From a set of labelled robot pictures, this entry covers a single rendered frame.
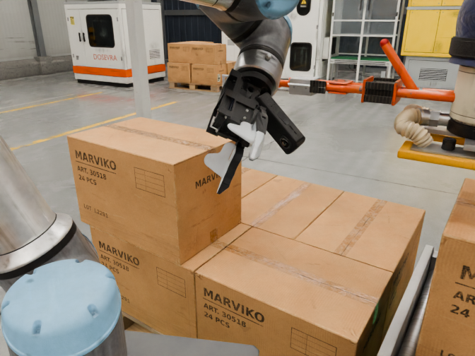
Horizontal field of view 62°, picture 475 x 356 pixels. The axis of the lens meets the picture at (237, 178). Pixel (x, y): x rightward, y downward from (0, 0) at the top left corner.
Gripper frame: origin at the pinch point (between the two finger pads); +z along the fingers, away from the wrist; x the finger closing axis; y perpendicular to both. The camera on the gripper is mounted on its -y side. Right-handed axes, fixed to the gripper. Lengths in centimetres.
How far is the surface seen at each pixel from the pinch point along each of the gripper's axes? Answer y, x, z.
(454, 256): -55, -9, -9
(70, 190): 67, -294, -86
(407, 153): -38.6, -6.2, -27.5
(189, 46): 32, -557, -539
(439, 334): -65, -23, 5
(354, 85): -27, -13, -47
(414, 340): -72, -39, 4
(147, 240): 3, -96, -13
